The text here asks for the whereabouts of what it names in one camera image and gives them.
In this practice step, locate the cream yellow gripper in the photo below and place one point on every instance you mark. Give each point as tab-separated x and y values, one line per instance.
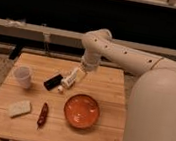
76	75

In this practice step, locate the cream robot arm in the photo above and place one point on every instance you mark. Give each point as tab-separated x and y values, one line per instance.
151	112

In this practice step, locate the black rectangular box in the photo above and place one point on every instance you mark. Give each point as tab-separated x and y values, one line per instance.
53	82

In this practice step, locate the orange bowl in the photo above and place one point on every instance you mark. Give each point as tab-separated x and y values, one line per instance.
81	111

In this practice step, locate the white paper cup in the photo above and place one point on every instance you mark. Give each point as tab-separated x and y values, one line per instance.
23	76

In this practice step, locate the wooden table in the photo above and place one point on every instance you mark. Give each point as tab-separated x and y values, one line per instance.
106	85

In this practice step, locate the dried red chili pepper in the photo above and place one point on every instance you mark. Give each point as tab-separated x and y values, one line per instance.
43	115

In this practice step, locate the white sponge block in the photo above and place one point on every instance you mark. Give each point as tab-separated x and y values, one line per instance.
19	108

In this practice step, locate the wooden rail beam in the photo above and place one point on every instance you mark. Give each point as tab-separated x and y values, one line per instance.
70	38

